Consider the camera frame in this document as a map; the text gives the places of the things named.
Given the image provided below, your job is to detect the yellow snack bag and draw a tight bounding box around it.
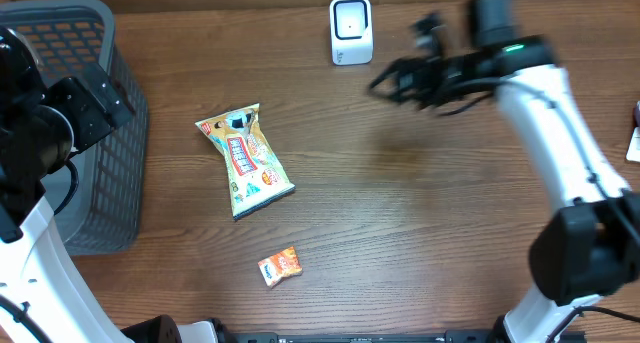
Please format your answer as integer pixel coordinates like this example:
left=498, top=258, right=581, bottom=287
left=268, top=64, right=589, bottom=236
left=195, top=103, right=295, bottom=220

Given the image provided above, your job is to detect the red purple Carefree pad pack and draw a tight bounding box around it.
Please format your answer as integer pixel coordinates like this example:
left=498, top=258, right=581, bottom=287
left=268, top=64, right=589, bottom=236
left=633, top=101, right=640, bottom=128

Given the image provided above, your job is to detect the white tube with gold cap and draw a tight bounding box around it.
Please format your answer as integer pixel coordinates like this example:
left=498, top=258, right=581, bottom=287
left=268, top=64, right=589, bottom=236
left=625, top=127, right=640, bottom=163

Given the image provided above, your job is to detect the small orange snack packet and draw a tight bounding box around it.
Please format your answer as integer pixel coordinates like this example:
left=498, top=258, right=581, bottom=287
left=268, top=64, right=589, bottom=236
left=258, top=246, right=303, bottom=287

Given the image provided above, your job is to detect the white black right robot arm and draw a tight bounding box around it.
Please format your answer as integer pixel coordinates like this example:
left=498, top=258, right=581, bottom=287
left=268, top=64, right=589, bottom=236
left=393, top=0, right=639, bottom=342

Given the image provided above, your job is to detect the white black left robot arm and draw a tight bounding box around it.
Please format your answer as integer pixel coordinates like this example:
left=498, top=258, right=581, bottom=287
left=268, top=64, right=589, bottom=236
left=1, top=28, right=237, bottom=343

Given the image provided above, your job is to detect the grey plastic mesh basket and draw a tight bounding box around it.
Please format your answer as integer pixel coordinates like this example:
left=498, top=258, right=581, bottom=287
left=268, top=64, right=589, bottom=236
left=1, top=0, right=149, bottom=256

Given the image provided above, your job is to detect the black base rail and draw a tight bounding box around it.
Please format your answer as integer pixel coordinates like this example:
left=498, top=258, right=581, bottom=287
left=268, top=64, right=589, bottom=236
left=218, top=330, right=490, bottom=343

